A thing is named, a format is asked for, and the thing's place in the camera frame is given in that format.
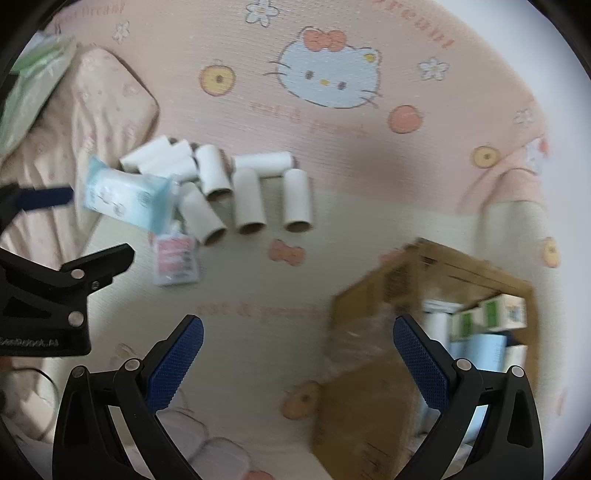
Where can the brown cardboard box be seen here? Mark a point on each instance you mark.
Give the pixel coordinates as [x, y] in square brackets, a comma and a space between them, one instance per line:
[369, 415]

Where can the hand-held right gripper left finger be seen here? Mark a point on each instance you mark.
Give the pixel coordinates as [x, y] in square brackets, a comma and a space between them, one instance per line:
[178, 364]

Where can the green white carton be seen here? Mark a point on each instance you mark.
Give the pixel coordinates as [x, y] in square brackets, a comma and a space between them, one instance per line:
[505, 311]
[466, 323]

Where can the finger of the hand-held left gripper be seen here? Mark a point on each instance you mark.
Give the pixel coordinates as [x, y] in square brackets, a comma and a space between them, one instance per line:
[46, 197]
[92, 265]

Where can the pale pink pillow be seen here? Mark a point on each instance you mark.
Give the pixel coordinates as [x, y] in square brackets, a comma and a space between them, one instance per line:
[106, 101]

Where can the small pink packet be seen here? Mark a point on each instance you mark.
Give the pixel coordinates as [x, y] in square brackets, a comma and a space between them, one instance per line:
[175, 261]

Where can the pale pink wrinkled quilt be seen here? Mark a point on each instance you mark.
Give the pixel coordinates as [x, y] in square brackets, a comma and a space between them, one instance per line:
[41, 161]

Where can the pink cream printed blanket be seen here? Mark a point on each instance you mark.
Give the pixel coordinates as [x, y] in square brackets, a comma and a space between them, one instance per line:
[323, 152]

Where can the light blue Lucky box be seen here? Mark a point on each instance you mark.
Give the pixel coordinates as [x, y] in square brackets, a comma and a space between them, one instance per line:
[480, 353]

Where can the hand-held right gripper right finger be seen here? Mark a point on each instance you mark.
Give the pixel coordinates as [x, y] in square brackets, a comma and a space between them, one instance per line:
[420, 364]

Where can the light blue tissue pack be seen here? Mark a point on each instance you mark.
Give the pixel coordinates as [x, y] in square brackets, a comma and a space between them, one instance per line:
[124, 194]

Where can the pile of white paper rolls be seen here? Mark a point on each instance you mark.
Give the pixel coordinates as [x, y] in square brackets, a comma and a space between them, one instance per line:
[249, 203]

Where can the green white crumpled bag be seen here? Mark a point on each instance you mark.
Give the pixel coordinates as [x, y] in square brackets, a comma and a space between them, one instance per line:
[32, 92]

